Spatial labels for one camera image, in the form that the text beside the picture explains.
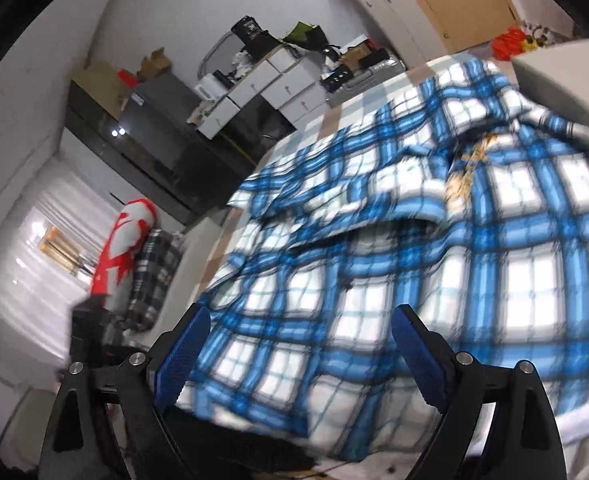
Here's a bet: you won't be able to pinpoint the white kettle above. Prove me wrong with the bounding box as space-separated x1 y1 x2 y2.
194 74 220 98

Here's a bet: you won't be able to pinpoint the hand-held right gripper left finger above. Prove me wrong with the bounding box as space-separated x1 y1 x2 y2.
39 302 211 480

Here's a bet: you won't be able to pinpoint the grey metal frame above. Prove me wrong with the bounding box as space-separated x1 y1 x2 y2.
199 30 245 81

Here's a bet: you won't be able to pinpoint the open cardboard boxes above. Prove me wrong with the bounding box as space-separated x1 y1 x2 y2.
137 47 172 81

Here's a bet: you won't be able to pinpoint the dark wrapped bouquet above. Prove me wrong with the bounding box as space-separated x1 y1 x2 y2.
282 21 327 53

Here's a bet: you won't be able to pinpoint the dark cloth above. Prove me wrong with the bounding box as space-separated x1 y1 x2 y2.
99 400 335 480

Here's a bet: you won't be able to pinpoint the grey fridge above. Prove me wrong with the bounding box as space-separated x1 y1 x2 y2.
119 71 255 186

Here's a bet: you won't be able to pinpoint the white curtain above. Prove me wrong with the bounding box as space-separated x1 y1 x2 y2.
0 160 130 381

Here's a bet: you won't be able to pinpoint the silver suitcase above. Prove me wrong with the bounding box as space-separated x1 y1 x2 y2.
324 57 407 106

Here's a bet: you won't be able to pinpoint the black white plaid cloth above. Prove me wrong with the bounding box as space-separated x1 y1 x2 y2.
124 229 182 332

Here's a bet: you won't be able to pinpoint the white desk with drawers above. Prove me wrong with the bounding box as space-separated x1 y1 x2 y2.
189 45 335 141

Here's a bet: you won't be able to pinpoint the red white cushion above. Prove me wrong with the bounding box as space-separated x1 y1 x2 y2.
90 199 158 298

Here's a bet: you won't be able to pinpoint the black basket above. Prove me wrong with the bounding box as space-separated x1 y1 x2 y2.
320 69 355 92

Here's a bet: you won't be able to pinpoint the orange plastic bag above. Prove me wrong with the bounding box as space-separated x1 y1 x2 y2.
491 26 527 61

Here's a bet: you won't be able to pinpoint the white suitcase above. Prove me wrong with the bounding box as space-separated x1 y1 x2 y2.
353 0 450 68

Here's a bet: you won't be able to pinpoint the wooden door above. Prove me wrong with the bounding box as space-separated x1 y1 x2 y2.
379 0 520 56

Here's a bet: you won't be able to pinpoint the blue plaid shirt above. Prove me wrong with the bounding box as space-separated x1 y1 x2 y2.
179 57 589 461

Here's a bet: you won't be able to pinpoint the dark glass wardrobe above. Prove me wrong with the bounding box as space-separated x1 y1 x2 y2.
64 62 210 221

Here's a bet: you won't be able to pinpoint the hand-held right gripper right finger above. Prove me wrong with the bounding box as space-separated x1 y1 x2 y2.
391 304 567 480

